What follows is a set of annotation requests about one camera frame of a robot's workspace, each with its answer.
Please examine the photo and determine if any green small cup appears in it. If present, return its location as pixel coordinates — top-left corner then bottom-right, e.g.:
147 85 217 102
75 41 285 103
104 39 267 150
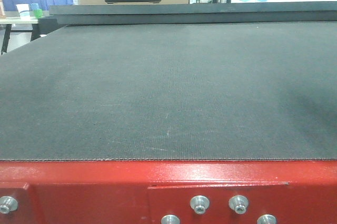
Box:
33 9 43 19

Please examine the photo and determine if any white folding table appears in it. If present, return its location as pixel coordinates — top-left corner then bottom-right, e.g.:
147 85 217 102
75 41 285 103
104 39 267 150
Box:
1 16 41 55

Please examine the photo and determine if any blue small cup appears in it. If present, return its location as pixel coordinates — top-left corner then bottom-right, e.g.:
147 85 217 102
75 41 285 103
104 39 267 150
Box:
30 3 40 11

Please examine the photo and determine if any black conveyor end frame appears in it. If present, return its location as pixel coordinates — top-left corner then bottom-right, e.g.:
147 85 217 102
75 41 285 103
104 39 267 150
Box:
38 2 337 39

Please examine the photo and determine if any silver bolt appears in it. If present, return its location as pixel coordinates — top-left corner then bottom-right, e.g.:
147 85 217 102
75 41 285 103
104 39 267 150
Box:
190 195 210 215
0 196 18 215
229 195 249 215

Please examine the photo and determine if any red metal frame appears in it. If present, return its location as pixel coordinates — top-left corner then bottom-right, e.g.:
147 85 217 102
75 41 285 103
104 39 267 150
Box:
1 161 336 223

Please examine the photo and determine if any white paper cup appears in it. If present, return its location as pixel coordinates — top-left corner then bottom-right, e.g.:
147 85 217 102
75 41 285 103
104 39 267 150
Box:
16 4 30 19

